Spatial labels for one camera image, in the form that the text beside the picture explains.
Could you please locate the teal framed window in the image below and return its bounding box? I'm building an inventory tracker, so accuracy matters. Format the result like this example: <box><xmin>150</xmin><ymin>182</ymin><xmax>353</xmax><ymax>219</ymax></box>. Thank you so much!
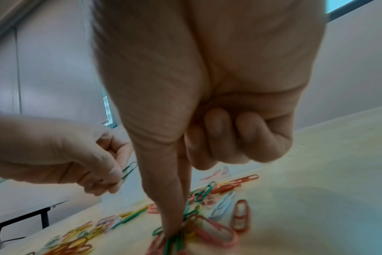
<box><xmin>324</xmin><ymin>0</ymin><xmax>376</xmax><ymax>24</ymax></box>

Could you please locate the person's left hand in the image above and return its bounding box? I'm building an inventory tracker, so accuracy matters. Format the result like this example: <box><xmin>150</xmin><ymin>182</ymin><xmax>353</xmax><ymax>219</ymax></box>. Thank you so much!
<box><xmin>0</xmin><ymin>111</ymin><xmax>135</xmax><ymax>197</ymax></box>

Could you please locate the pile of coloured paper clips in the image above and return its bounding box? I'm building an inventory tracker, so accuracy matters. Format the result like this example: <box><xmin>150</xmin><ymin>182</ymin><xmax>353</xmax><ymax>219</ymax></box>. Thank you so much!
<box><xmin>24</xmin><ymin>166</ymin><xmax>261</xmax><ymax>255</ymax></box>

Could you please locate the green paper clip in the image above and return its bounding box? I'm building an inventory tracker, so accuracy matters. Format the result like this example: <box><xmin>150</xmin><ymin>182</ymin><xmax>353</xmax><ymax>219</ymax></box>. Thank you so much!
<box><xmin>120</xmin><ymin>161</ymin><xmax>138</xmax><ymax>181</ymax></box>
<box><xmin>161</xmin><ymin>236</ymin><xmax>187</xmax><ymax>255</ymax></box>

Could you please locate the person's right hand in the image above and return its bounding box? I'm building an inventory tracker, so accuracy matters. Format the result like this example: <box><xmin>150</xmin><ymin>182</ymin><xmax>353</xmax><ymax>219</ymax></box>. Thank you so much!
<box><xmin>90</xmin><ymin>0</ymin><xmax>329</xmax><ymax>240</ymax></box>

